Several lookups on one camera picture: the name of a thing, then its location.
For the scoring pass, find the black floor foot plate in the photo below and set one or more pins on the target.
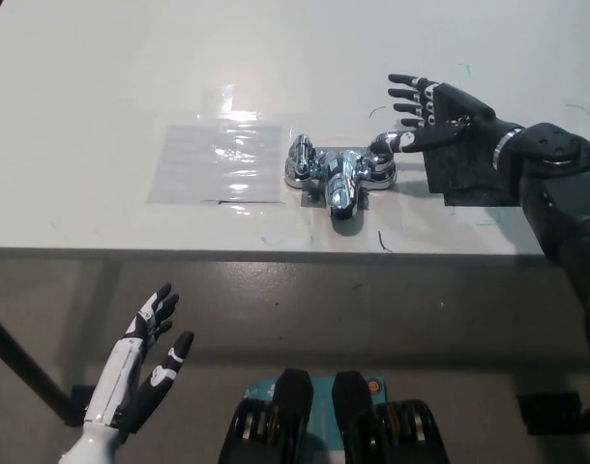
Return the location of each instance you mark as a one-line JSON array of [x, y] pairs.
[[549, 411], [79, 403]]

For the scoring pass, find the clear laminated paper sheet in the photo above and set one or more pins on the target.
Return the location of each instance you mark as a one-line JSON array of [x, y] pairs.
[[217, 166]]

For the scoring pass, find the black table leg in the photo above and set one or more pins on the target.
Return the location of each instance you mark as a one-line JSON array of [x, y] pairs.
[[24, 355]]

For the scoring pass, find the black tape patch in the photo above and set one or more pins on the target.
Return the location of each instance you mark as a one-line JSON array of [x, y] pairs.
[[462, 179]]

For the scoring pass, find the white and black left hand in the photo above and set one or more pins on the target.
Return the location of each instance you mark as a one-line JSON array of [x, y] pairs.
[[130, 382]]

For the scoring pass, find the chrome faucet body with spout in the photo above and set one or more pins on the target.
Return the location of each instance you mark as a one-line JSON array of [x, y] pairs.
[[342, 181]]

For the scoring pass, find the black right hand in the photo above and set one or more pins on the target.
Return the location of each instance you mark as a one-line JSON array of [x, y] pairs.
[[450, 121]]

